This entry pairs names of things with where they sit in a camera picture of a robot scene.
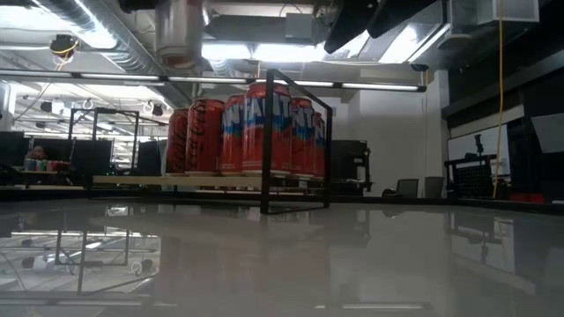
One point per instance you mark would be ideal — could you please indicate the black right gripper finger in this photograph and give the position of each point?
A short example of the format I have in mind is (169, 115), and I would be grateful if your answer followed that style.
(396, 13)
(348, 22)

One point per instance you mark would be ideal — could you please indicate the red soda can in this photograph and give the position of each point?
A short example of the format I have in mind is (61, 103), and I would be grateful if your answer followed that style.
(232, 136)

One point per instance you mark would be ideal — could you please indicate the long ceiling light strip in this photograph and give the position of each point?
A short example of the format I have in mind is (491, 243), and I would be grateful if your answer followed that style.
(198, 80)

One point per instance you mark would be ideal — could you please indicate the black workstation frame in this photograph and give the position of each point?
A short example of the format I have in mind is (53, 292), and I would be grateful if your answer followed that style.
(137, 132)

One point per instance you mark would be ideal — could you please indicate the person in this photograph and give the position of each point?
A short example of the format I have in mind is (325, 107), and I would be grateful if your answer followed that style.
(37, 152)

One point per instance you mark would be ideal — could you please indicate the ribbed silver ceiling duct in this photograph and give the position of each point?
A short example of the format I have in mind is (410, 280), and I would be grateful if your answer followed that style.
(110, 26)

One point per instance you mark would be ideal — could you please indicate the black ceiling-mounted device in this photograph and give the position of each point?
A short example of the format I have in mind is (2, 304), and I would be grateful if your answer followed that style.
(61, 44)

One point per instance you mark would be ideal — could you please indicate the black cabinet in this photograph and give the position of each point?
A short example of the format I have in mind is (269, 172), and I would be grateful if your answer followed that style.
(350, 167)

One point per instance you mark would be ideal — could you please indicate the silver Diet Coke can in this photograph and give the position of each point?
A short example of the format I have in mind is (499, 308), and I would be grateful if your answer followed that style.
(178, 35)

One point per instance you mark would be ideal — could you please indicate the grey chair back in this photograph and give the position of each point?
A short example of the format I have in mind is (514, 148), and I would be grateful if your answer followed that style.
(407, 188)
(435, 187)

